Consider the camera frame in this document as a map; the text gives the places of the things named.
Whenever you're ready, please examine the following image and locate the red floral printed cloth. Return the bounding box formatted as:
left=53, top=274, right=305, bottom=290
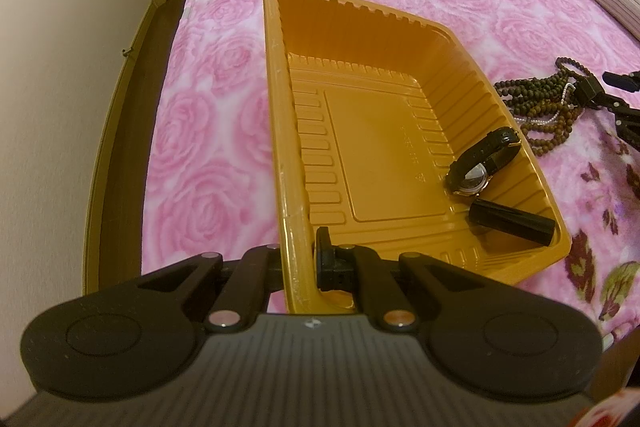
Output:
left=585, top=394, right=640, bottom=427

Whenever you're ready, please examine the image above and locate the brown bed frame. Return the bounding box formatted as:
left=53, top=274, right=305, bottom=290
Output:
left=600, top=341, right=640, bottom=408

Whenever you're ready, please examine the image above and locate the white pearl necklace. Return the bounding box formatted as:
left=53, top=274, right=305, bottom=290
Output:
left=520, top=79, right=573, bottom=128

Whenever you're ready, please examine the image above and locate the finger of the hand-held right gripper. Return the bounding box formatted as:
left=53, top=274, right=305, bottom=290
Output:
left=575, top=78, right=640, bottom=142
left=602, top=71, right=640, bottom=92

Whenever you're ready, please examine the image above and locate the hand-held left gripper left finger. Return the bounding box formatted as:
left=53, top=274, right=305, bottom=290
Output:
left=136, top=245, right=286, bottom=335

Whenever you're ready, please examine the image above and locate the black cylinder tube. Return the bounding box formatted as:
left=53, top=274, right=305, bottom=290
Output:
left=468, top=200, right=556, bottom=248

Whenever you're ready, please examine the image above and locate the yellow plastic tray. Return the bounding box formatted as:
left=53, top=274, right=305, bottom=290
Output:
left=262, top=0, right=572, bottom=314

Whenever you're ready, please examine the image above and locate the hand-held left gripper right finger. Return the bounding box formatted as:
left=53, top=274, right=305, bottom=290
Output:
left=312, top=227, right=485, bottom=333

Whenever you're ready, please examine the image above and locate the pink floral blanket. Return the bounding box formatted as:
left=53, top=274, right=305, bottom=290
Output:
left=141, top=0, right=640, bottom=348

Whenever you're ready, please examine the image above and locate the wooden baseboard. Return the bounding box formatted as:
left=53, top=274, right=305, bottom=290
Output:
left=82, top=4, right=156, bottom=293

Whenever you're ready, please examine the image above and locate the black wrist watch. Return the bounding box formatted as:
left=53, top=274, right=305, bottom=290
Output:
left=445, top=127, right=521, bottom=198

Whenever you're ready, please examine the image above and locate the brown wooden bead necklace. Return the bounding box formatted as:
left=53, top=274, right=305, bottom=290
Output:
left=500, top=74, right=583, bottom=155

